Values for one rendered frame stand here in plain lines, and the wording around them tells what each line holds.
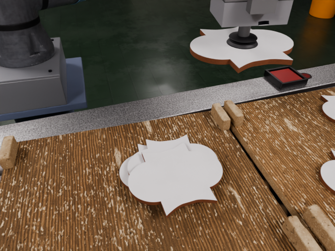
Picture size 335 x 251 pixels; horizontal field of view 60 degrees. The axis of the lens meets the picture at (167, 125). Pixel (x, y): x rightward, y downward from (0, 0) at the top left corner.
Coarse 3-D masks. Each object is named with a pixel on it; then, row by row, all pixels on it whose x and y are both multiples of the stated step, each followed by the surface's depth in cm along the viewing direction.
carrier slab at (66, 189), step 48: (48, 144) 53; (96, 144) 53; (144, 144) 53; (0, 192) 45; (48, 192) 45; (96, 192) 45; (240, 192) 45; (0, 240) 39; (48, 240) 39; (96, 240) 39; (144, 240) 39; (192, 240) 39; (240, 240) 39; (288, 240) 39
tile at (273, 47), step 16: (208, 32) 43; (224, 32) 43; (256, 32) 43; (272, 32) 43; (192, 48) 39; (208, 48) 39; (224, 48) 39; (256, 48) 39; (272, 48) 39; (288, 48) 39; (224, 64) 37; (240, 64) 36; (256, 64) 37; (288, 64) 37
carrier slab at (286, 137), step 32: (288, 96) 65; (320, 96) 65; (256, 128) 57; (288, 128) 57; (320, 128) 57; (256, 160) 51; (288, 160) 50; (320, 160) 50; (288, 192) 45; (320, 192) 45
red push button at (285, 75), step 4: (272, 72) 75; (276, 72) 75; (280, 72) 75; (284, 72) 75; (288, 72) 75; (292, 72) 75; (276, 76) 74; (280, 76) 74; (284, 76) 74; (288, 76) 74; (292, 76) 74; (296, 76) 74; (284, 80) 72; (288, 80) 72; (292, 80) 72
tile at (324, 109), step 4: (324, 96) 64; (328, 96) 64; (332, 96) 64; (324, 100) 64; (328, 100) 63; (332, 100) 63; (324, 104) 61; (328, 104) 61; (332, 104) 61; (324, 108) 60; (328, 108) 60; (332, 108) 60; (324, 112) 59; (328, 112) 59; (332, 112) 59; (324, 116) 60; (328, 116) 58; (332, 116) 58; (332, 120) 58
